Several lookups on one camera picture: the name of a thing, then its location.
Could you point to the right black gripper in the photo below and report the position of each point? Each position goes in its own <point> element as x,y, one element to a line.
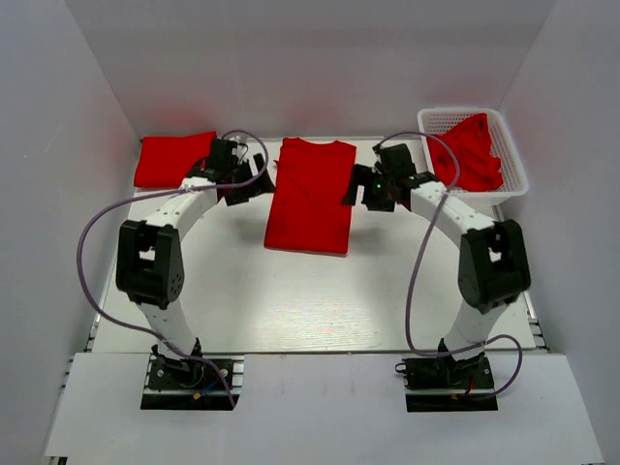
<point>365,175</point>

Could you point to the folded red t shirt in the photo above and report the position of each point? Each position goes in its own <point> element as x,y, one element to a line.
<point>164,161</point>

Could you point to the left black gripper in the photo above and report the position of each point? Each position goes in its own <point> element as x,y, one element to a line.
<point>259,186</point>

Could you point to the red t shirt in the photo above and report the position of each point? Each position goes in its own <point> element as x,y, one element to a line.
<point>307,214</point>
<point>164,161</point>

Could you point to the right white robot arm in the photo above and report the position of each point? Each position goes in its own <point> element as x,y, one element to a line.
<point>493,268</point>

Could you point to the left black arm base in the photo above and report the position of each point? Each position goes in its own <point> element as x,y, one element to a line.
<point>185,385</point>

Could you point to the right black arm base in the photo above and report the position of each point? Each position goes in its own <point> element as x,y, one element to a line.
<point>446,385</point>

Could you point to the white plastic basket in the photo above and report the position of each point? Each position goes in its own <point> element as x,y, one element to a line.
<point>437,121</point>

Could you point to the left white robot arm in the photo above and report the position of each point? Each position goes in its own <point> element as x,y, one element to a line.
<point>150,267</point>

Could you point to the red t shirts in basket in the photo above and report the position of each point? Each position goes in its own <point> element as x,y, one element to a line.
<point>471,142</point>

